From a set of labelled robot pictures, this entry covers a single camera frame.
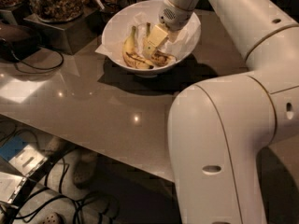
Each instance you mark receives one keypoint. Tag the beige clog shoe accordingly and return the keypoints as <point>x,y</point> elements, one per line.
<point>84,169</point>
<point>55,146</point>

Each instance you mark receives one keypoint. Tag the silver metal box on floor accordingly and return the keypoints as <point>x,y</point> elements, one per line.
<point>28,160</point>

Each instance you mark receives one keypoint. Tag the glass jar of nuts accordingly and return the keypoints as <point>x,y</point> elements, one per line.
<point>53,11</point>

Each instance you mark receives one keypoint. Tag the white paper liner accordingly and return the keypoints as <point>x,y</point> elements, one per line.
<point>119,27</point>

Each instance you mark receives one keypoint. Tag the white ceramic bowl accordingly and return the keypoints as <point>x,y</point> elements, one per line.
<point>152,6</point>

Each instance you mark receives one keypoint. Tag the white clog shoe bottom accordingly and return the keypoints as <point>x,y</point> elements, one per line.
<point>52,218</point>

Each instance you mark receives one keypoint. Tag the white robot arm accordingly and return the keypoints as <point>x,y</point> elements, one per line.
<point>217,127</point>

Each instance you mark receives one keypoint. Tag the dark round appliance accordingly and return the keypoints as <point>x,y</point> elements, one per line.
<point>17,42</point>

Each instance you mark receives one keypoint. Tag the dark metal stand box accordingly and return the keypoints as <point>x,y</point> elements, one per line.
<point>68,37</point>

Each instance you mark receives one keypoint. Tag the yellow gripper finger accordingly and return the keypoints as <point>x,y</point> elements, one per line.
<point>155,36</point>
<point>172,36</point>

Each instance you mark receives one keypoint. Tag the blue box on floor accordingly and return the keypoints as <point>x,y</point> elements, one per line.
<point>12,147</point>

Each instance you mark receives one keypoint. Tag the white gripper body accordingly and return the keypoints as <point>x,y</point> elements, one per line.
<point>172,17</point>

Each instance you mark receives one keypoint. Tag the spotted yellow banana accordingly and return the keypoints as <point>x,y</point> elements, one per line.
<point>131,58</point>
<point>162,59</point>

